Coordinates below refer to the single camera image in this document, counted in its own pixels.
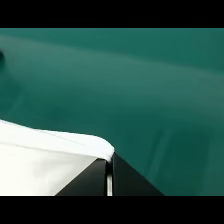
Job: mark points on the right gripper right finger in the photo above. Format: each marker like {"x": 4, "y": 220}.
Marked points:
{"x": 130, "y": 181}

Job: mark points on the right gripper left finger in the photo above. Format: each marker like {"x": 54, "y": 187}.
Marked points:
{"x": 91, "y": 181}

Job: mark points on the white garment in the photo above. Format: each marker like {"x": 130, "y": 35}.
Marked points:
{"x": 40, "y": 160}

